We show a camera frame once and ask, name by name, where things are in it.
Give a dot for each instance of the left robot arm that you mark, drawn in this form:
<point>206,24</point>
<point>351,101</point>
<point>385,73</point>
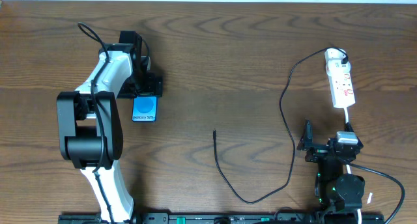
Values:
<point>90,129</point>

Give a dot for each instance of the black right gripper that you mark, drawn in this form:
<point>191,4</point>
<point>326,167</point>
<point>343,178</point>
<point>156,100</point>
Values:
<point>326,148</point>

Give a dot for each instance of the white USB charger plug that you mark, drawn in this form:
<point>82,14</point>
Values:
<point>335,53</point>

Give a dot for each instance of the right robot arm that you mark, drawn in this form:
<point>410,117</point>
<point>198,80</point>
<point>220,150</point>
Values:
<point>340,193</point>

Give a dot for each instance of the white power strip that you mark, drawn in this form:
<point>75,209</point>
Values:
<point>340,83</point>

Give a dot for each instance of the blue Samsung Galaxy smartphone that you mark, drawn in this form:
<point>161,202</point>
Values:
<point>144,109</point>

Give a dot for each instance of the small white paper scrap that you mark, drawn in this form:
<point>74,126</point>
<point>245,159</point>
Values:
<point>369,197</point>

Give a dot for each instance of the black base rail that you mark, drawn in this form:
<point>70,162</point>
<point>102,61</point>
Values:
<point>164,218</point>

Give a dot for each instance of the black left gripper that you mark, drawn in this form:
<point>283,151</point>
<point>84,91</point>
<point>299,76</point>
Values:
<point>148,88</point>

